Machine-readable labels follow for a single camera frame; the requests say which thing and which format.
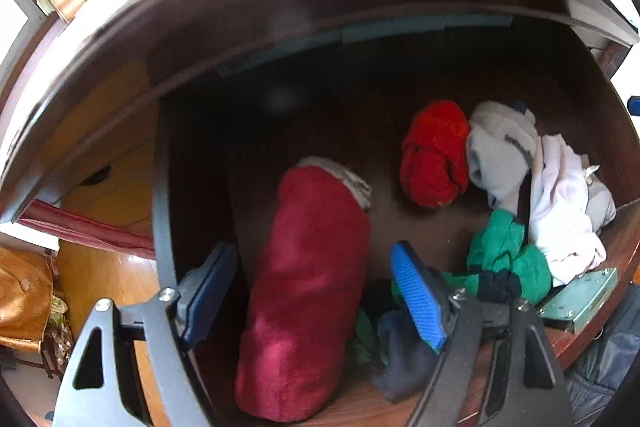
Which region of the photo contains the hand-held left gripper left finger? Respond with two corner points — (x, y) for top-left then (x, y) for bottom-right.
(52, 241), (238, 427)

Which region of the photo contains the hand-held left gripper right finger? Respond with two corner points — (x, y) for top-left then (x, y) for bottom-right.
(389, 241), (573, 427)

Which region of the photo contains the crimson fleece garment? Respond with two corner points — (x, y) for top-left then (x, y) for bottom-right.
(235, 156), (373, 423)

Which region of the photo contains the green sock pair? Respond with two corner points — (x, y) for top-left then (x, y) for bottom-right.
(350, 209), (553, 368)

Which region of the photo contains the white pinkish underwear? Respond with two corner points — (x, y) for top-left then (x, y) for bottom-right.
(527, 134), (608, 288)

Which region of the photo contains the orange-red underwear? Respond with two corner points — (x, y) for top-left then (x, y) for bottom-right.
(400, 99), (471, 208)

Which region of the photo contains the grey sock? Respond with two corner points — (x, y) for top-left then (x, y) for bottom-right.
(466, 101), (539, 214)

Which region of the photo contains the metal drawer lock plate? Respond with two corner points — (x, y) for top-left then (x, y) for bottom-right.
(537, 267), (619, 336)

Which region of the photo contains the floral cloth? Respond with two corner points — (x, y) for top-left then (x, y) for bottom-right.
(46, 296), (74, 374)

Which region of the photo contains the person's trouser leg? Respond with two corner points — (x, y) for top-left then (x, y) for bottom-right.
(565, 302), (640, 427)

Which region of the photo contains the window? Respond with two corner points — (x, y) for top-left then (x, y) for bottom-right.
(0, 0), (51, 72)

